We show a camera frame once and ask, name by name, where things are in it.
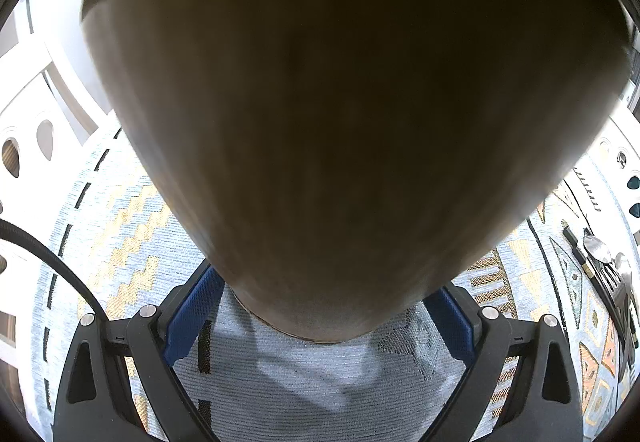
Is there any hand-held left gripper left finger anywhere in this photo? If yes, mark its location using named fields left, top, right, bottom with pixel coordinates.
left=52, top=261, right=225, bottom=442

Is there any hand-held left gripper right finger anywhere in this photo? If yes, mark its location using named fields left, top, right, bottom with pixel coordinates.
left=425, top=283, right=583, bottom=442

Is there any black chopstick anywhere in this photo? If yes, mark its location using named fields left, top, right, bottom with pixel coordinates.
left=561, top=219, right=608, bottom=288

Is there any metal spoon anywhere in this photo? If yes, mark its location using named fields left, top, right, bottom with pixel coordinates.
left=614, top=252, right=634, bottom=284
left=582, top=235, right=612, bottom=269

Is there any wooden utensil holder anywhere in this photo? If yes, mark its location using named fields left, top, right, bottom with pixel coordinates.
left=80, top=0, right=632, bottom=343

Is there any patterned blue tablecloth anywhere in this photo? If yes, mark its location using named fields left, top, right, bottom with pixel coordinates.
left=30, top=122, right=636, bottom=442

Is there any white dining chair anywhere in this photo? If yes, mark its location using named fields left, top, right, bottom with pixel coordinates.
left=575, top=112, right=640, bottom=243
left=0, top=42, right=118, bottom=363

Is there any black cable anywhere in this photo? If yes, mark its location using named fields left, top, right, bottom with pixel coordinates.
left=0, top=217, right=108, bottom=323

